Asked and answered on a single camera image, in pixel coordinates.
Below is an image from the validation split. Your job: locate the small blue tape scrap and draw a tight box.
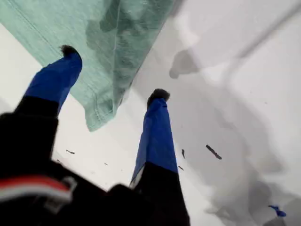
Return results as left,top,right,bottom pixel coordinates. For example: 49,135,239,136
268,204,287,218

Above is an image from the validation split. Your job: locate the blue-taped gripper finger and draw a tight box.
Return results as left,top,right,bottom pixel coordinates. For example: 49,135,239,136
129,88,190,226
0,44,83,158

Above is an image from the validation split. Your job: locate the pale green T-shirt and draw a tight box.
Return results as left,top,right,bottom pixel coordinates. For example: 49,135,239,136
0,0,179,132

